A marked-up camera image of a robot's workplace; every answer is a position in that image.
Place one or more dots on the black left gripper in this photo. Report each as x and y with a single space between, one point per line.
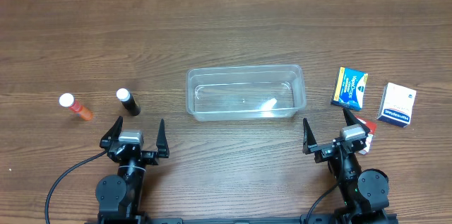
133 151

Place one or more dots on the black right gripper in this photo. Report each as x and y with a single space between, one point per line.
332 148

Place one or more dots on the black bottle white cap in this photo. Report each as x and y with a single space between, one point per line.
128 101

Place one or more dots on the orange bottle white cap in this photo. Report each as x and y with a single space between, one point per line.
67 100

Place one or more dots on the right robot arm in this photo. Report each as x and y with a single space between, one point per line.
364 192

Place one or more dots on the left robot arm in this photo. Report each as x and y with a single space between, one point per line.
119 195

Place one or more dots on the clear plastic container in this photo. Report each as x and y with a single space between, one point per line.
245 92

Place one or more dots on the red and white box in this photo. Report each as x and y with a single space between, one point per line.
372 127

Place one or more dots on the blue VapoDrops box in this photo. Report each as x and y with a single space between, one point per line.
349 89

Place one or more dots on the white Hansaplast box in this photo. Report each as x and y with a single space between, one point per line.
396 105

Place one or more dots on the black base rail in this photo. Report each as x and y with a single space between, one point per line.
240 220

